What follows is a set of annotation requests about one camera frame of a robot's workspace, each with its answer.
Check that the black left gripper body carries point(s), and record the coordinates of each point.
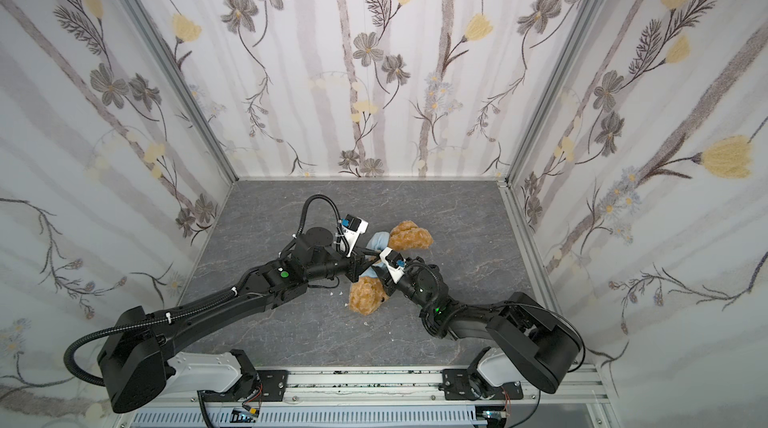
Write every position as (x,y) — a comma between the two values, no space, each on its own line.
(359,261)

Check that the brown teddy bear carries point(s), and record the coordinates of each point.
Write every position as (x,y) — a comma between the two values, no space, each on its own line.
(367,294)

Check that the light blue teddy hoodie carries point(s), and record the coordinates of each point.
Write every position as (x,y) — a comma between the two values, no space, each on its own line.
(378,242)

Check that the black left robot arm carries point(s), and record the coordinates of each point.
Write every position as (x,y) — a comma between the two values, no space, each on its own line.
(145,355)

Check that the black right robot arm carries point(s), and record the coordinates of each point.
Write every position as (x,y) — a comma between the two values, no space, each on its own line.
(540,343)

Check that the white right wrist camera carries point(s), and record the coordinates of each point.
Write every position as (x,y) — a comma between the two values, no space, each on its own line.
(394,262)

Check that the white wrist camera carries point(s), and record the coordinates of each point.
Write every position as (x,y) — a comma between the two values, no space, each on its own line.
(394,262)
(349,230)

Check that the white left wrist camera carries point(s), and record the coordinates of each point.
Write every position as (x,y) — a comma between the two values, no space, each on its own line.
(349,230)

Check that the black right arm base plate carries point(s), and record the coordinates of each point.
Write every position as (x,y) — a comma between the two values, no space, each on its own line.
(462,384)

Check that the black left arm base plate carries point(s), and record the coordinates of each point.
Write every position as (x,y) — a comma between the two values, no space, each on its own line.
(262,385)

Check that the white perforated cable tray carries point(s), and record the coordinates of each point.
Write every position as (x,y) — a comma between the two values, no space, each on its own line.
(355,416)

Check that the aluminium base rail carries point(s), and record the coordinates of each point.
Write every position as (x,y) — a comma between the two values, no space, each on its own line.
(581,401)

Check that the aluminium corner post left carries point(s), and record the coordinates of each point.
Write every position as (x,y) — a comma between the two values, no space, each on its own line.
(162,55)

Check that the aluminium corner post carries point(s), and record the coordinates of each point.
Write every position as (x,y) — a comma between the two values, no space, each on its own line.
(162,55)
(572,46)

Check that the aluminium corner post right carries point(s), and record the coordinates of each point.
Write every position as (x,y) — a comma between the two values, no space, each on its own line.
(572,46)

